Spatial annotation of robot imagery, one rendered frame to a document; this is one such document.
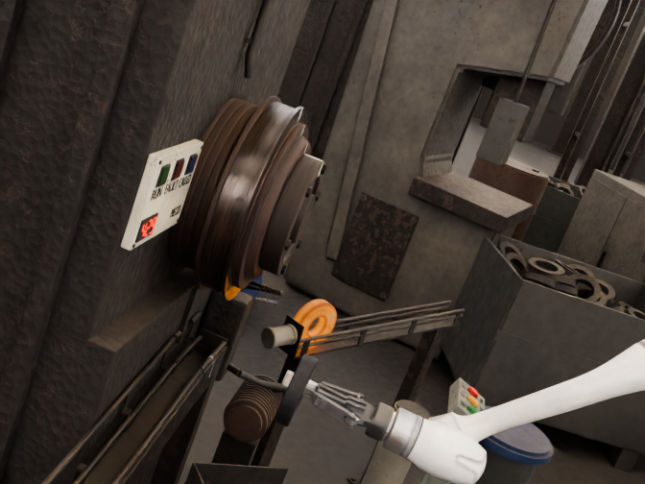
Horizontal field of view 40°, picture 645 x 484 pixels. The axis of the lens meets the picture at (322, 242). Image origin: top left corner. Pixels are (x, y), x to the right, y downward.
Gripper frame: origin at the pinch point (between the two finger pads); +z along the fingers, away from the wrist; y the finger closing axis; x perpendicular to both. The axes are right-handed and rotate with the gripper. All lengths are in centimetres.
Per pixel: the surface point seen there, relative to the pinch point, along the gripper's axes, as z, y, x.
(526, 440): -77, 121, -38
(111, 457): 27.5, -18.1, -23.4
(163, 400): 26.3, 6.1, -20.7
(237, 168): 29.7, 3.0, 35.7
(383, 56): 37, 296, 52
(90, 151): 49, -27, 35
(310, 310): 7, 68, -9
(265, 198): 22.5, 6.1, 31.7
